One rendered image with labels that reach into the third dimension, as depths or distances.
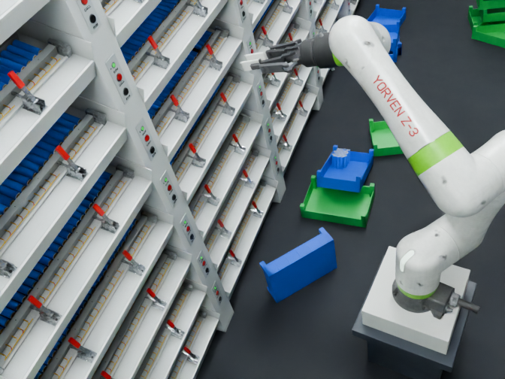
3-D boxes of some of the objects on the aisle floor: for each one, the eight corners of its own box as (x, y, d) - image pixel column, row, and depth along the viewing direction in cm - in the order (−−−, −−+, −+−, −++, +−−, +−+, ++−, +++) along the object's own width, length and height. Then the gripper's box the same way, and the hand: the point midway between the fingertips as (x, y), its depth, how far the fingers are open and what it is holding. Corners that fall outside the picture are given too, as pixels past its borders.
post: (285, 189, 255) (186, -279, 129) (279, 203, 249) (170, -272, 123) (249, 183, 262) (121, -264, 136) (242, 197, 257) (102, -257, 131)
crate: (333, 159, 262) (334, 144, 258) (373, 163, 255) (373, 149, 251) (316, 186, 239) (316, 171, 235) (359, 192, 231) (360, 177, 227)
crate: (337, 268, 219) (334, 239, 204) (276, 303, 212) (268, 277, 198) (326, 255, 224) (322, 226, 209) (267, 289, 218) (258, 262, 203)
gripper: (313, 80, 138) (239, 89, 150) (329, 46, 147) (257, 58, 159) (305, 57, 133) (228, 68, 145) (322, 23, 142) (248, 37, 155)
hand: (253, 61), depth 151 cm, fingers open, 3 cm apart
